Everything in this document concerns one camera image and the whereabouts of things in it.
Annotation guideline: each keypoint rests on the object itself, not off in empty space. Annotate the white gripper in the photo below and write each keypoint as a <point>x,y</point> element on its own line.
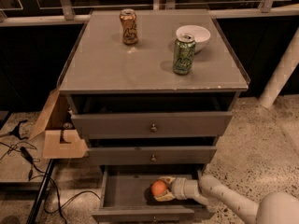
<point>178,188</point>

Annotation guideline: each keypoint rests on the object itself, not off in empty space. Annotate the orange fruit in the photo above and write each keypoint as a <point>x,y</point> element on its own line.
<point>158,188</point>

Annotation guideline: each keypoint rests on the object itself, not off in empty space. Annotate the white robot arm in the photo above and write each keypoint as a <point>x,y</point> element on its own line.
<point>274,208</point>

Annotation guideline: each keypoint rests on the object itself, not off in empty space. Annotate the grey middle drawer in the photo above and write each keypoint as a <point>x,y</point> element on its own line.
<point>150,155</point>

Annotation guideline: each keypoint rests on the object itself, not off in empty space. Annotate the grey drawer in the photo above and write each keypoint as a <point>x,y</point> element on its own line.
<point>126,196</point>
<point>151,125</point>
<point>150,155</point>

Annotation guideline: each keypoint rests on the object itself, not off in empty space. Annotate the grey bottom drawer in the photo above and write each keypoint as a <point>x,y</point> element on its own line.
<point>126,196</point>

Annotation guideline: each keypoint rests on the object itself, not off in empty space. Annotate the grey top drawer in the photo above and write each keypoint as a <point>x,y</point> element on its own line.
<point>151,125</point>

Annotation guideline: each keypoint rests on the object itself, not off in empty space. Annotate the grey drawer cabinet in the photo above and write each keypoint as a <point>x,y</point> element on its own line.
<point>107,77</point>

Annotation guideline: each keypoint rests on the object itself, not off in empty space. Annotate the wooden block fixture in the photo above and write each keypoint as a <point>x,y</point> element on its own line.
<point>61,140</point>

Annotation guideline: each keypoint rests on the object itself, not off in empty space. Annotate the green soda can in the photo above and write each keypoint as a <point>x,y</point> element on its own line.
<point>184,50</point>

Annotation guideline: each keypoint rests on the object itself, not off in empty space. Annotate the black metal stand leg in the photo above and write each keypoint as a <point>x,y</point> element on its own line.
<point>41,193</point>

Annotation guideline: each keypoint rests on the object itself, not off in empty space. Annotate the white bowl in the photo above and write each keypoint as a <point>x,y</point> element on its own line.
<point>201,35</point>

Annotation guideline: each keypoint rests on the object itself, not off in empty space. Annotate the black clamp tool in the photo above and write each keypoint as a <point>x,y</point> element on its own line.
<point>16,131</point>

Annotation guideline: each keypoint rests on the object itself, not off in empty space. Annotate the white slanted pole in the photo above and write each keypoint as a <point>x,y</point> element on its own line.
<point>282,73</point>

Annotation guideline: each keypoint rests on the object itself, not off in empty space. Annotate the orange soda can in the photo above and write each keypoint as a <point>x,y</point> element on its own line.
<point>129,29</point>

